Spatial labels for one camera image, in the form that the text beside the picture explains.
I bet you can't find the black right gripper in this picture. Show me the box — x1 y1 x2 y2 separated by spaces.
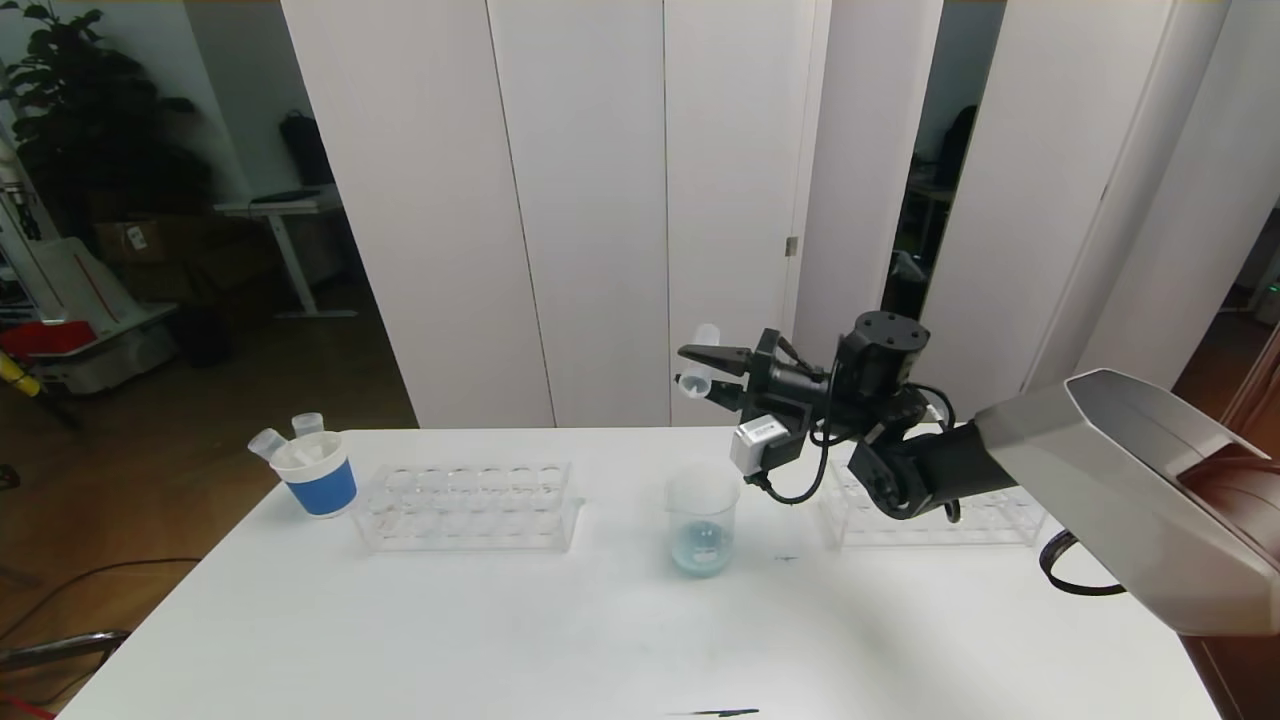
674 327 832 425

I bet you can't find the test tube with yellowish pigment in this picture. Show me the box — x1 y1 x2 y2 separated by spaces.
677 322 724 400

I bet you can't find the clear plastic beaker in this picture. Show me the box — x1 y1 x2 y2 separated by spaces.
666 462 742 578

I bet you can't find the clear acrylic test tube rack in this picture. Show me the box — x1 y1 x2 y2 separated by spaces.
818 458 1047 548
355 458 584 553

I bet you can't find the white folding partition screen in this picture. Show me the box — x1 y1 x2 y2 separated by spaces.
1060 0 1280 413
282 0 943 430
890 0 1231 425

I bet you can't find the blue banded white paper cup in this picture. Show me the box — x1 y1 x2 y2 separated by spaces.
270 432 359 519

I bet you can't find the white standing desk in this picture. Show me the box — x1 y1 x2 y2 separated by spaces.
215 188 358 321

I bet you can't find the black backpack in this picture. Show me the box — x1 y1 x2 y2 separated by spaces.
279 111 337 189

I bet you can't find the black bin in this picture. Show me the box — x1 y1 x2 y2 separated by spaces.
172 303 239 369

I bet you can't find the brown cardboard box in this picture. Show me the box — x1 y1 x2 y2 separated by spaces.
95 218 226 267

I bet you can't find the white machine base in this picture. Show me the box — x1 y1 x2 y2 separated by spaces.
0 150 183 398

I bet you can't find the green potted plant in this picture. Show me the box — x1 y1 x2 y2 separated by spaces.
0 0 213 246

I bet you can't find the red flat object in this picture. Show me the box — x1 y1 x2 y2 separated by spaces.
0 320 98 363

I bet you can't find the yellow object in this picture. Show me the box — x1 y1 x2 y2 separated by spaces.
0 352 46 399

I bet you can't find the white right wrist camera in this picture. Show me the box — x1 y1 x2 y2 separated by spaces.
729 414 787 477

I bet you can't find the black camera cable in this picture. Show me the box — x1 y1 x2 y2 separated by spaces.
748 375 837 505

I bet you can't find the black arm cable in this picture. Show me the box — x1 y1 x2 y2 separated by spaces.
1039 530 1128 598

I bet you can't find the metal frame stand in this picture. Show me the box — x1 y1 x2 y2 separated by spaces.
1225 320 1280 441

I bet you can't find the black floor cable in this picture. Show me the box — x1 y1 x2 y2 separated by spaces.
0 556 204 643

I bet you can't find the metal chair frame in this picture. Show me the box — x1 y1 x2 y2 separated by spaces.
0 628 133 720

